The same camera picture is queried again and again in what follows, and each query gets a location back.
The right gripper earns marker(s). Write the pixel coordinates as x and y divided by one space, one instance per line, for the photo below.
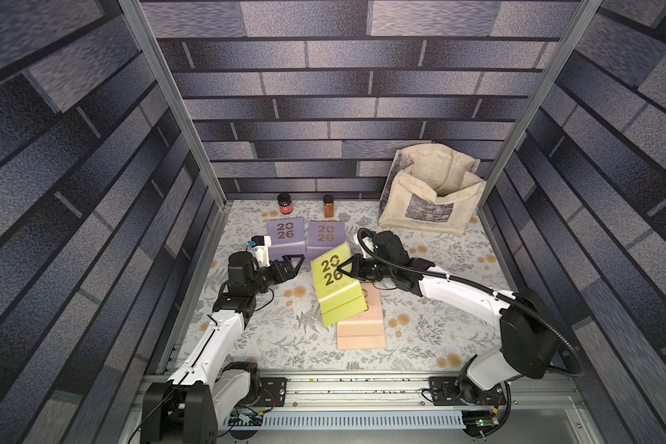
363 266

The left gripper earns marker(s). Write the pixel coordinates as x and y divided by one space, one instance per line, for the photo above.
289 265

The green 2026 desk calendar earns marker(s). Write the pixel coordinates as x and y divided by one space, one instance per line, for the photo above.
338 295

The peach 2026 desk calendar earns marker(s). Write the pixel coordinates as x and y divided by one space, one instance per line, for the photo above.
365 330

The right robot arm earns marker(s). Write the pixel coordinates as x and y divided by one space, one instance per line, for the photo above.
531 345

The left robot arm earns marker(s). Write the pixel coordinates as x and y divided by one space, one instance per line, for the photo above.
198 398

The purple calendar far left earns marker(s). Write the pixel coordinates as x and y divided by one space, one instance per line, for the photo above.
287 237

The purple calendar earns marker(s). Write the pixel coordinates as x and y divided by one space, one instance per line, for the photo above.
323 236
287 237

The amber spice jar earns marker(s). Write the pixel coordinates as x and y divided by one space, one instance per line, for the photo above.
329 206

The red-labelled dark jar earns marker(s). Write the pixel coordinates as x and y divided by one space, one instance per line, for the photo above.
285 204

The beige canvas tote bag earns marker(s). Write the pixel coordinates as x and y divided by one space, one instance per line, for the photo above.
431 187

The left circuit board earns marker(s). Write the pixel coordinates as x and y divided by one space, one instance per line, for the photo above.
245 418

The circuit board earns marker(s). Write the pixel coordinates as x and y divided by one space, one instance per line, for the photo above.
479 424
245 418

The perforated metal grille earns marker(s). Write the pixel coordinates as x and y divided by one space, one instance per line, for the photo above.
351 420

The right circuit board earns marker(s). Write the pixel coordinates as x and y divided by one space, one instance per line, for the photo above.
479 424

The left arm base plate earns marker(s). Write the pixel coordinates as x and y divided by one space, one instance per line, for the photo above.
272 394

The aluminium mounting rail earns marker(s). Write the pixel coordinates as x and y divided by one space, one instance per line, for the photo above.
390 390

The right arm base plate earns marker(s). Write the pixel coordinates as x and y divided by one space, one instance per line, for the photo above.
447 391

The left aluminium frame post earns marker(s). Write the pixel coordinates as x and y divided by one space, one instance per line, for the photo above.
145 38

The aluminium frame post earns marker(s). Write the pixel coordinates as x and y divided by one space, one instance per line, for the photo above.
145 38
584 14

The right aluminium frame post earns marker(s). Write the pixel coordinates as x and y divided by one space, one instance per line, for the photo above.
584 14

